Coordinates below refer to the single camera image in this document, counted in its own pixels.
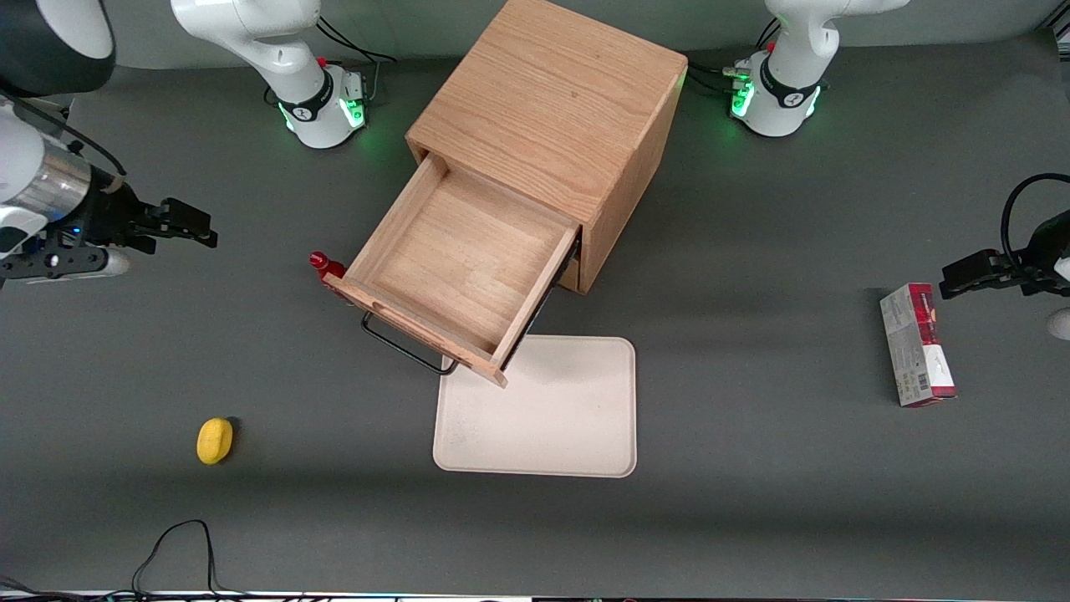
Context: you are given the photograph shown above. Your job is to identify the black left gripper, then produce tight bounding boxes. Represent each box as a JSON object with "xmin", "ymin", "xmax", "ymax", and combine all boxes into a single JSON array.
[{"xmin": 940, "ymin": 209, "xmax": 1070, "ymax": 300}]

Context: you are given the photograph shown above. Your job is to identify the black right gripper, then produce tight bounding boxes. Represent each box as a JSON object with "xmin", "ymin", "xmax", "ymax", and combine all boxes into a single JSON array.
[{"xmin": 71, "ymin": 176, "xmax": 219, "ymax": 255}]

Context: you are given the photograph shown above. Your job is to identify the black looped cable left arm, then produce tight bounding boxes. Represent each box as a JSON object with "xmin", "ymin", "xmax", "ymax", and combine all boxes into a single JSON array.
[{"xmin": 1001, "ymin": 172, "xmax": 1070, "ymax": 270}]

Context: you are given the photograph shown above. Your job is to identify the oak wooden drawer cabinet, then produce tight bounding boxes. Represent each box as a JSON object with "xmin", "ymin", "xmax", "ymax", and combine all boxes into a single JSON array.
[{"xmin": 405, "ymin": 0, "xmax": 689, "ymax": 296}]

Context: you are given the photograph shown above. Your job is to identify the black cables at left base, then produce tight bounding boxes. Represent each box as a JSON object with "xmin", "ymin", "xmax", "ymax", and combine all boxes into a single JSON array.
[{"xmin": 687, "ymin": 18, "xmax": 783, "ymax": 99}]

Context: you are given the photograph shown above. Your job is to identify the white wrist camera black mount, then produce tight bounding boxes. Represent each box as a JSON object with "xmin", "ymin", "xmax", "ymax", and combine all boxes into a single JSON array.
[{"xmin": 0, "ymin": 247, "xmax": 132, "ymax": 286}]

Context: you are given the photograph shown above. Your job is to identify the red and grey carton box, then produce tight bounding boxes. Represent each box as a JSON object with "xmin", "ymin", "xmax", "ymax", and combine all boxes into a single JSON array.
[{"xmin": 879, "ymin": 283, "xmax": 959, "ymax": 409}]

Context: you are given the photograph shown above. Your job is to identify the beige plastic tray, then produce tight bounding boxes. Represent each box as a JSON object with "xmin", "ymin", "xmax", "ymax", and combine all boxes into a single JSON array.
[{"xmin": 432, "ymin": 334, "xmax": 638, "ymax": 479}]

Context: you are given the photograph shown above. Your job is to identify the thin black cable loop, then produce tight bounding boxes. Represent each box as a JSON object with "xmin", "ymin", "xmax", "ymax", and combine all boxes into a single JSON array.
[{"xmin": 130, "ymin": 518, "xmax": 252, "ymax": 600}]

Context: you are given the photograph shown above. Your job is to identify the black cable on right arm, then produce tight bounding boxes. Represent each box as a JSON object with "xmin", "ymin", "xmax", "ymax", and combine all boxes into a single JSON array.
[{"xmin": 0, "ymin": 94, "xmax": 128, "ymax": 181}]

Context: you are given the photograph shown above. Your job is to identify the yellow sponge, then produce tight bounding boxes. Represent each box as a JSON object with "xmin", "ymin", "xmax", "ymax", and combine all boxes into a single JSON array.
[{"xmin": 196, "ymin": 417, "xmax": 236, "ymax": 466}]

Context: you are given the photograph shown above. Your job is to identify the black cables at base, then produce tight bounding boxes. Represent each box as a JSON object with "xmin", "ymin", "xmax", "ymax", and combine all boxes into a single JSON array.
[
  {"xmin": 687, "ymin": 18, "xmax": 783, "ymax": 99},
  {"xmin": 314, "ymin": 17, "xmax": 397, "ymax": 108}
]

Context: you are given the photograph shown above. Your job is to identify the red soda bottle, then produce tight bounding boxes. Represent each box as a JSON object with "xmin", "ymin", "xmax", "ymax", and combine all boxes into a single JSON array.
[{"xmin": 308, "ymin": 251, "xmax": 349, "ymax": 290}]

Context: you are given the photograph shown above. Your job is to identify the black cables at right base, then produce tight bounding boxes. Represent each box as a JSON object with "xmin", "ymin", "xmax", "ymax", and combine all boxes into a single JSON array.
[{"xmin": 314, "ymin": 17, "xmax": 397, "ymax": 108}]

